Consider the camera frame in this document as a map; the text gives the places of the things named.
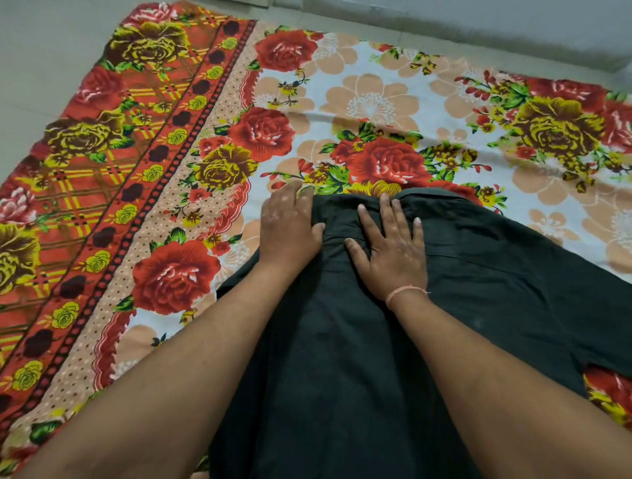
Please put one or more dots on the person's right hand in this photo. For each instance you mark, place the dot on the person's right hand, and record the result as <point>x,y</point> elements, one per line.
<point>395,256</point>

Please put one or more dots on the person's left forearm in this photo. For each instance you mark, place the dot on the person's left forearm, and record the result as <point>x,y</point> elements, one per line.
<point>173,385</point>

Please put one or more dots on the person's right forearm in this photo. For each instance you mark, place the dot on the person's right forearm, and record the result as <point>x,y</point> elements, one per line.
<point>494,395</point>

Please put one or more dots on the person's left hand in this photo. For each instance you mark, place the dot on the person's left hand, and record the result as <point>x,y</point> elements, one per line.
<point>289,232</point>

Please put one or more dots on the dark green shirt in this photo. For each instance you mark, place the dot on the dark green shirt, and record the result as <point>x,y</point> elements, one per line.
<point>345,375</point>

